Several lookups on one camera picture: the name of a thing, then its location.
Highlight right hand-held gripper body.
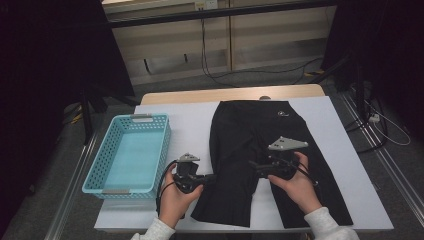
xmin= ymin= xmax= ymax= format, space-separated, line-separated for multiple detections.
xmin=256 ymin=135 xmax=310 ymax=182

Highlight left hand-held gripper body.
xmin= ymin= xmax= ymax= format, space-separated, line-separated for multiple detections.
xmin=172 ymin=152 xmax=208 ymax=195

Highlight black pants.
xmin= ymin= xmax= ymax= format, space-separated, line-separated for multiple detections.
xmin=190 ymin=99 xmax=354 ymax=230

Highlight light blue perforated basket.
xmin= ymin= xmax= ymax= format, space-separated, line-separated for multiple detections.
xmin=81 ymin=113 xmax=172 ymax=201

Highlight person's left hand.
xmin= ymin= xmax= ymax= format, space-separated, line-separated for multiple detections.
xmin=158 ymin=163 xmax=205 ymax=230

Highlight person's right hand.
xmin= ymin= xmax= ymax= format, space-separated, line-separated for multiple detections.
xmin=267 ymin=151 xmax=323 ymax=215

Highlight wooden table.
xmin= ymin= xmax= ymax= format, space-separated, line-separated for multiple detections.
xmin=94 ymin=83 xmax=394 ymax=234

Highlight black stand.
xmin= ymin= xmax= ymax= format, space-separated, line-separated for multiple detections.
xmin=309 ymin=52 xmax=368 ymax=118
xmin=79 ymin=85 xmax=142 ymax=146

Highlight black curtain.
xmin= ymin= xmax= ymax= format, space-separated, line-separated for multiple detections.
xmin=0 ymin=0 xmax=135 ymax=231
xmin=321 ymin=0 xmax=424 ymax=141

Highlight right hand-held gripper cable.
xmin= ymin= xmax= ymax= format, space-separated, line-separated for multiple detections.
xmin=292 ymin=161 xmax=320 ymax=188

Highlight hand-held gripper cable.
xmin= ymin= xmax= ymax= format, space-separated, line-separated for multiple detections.
xmin=155 ymin=159 xmax=178 ymax=217
xmin=292 ymin=161 xmax=320 ymax=188

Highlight left hand-held gripper cable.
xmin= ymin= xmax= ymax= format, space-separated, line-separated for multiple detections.
xmin=155 ymin=159 xmax=178 ymax=217

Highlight black floor cable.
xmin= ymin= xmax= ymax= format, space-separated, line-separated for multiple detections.
xmin=213 ymin=57 xmax=324 ymax=82

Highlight black looped cable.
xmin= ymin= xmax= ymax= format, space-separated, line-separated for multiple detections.
xmin=344 ymin=95 xmax=390 ymax=155

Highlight metal floor rail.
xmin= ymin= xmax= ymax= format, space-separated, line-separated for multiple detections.
xmin=44 ymin=132 xmax=98 ymax=240
xmin=339 ymin=92 xmax=424 ymax=218

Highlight white cable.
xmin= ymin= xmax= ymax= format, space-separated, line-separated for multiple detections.
xmin=364 ymin=99 xmax=412 ymax=147

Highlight yellow cable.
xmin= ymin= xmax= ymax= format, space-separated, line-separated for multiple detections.
xmin=63 ymin=104 xmax=83 ymax=126

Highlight black socket cable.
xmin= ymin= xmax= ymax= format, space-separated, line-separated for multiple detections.
xmin=199 ymin=17 xmax=242 ymax=89

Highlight white wall socket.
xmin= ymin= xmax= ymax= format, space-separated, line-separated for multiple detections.
xmin=194 ymin=0 xmax=219 ymax=11

